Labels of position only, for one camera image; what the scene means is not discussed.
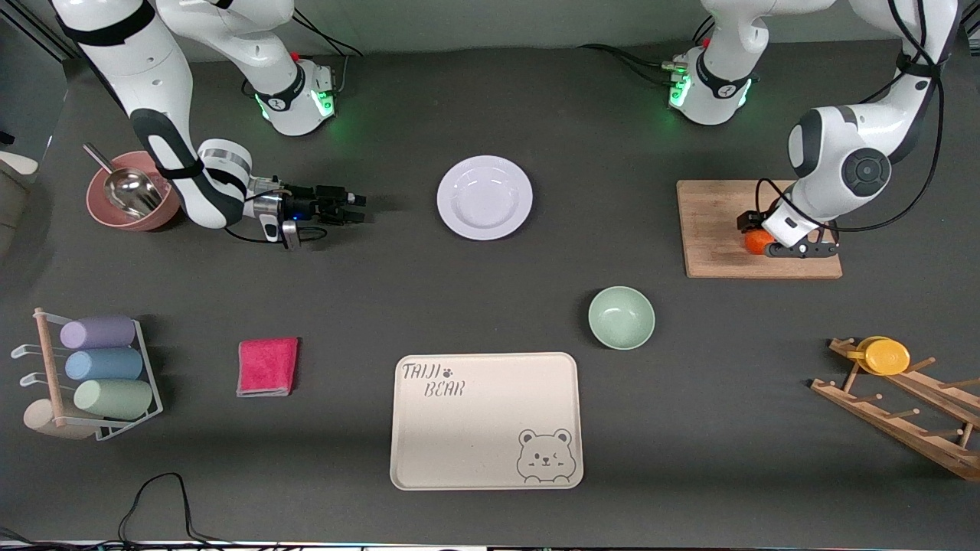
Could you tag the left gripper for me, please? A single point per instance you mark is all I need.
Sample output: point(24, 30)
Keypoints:
point(746, 222)

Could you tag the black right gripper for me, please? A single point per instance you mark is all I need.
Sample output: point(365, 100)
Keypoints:
point(305, 207)

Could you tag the orange fruit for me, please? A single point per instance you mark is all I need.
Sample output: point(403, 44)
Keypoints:
point(756, 242)

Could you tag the white round plate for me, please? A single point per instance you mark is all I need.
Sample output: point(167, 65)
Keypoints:
point(485, 197)

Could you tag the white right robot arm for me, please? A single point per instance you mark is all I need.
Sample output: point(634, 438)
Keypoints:
point(145, 69)

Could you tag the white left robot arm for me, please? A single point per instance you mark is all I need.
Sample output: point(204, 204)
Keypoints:
point(842, 153)

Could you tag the wooden cutting board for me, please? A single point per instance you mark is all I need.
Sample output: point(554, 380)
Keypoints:
point(712, 229)

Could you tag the yellow mug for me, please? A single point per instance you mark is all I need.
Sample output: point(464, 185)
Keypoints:
point(886, 357)

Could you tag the pink folded cloth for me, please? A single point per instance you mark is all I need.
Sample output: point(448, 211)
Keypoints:
point(266, 367)

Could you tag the pale green bowl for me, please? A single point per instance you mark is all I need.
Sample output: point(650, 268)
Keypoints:
point(622, 317)

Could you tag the wooden mug rack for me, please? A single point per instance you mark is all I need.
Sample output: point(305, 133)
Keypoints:
point(896, 428)

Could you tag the metal scoop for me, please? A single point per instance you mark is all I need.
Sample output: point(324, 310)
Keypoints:
point(134, 191)

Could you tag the pink bowl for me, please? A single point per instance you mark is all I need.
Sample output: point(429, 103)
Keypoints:
point(99, 207)

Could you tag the cream tray with bear print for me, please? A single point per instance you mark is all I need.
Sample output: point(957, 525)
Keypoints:
point(482, 428)

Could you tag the purple cup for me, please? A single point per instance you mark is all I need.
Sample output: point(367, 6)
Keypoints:
point(99, 332)

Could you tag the blue cup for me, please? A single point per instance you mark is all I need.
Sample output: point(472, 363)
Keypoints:
point(106, 364)

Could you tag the green cup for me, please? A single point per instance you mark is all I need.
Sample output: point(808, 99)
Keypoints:
point(115, 399)

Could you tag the beige curved object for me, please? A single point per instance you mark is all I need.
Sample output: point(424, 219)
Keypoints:
point(17, 162)

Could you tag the wooden rack rod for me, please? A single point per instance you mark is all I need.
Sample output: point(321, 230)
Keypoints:
point(50, 367)

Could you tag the beige cup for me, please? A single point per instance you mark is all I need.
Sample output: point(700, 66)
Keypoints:
point(42, 421)

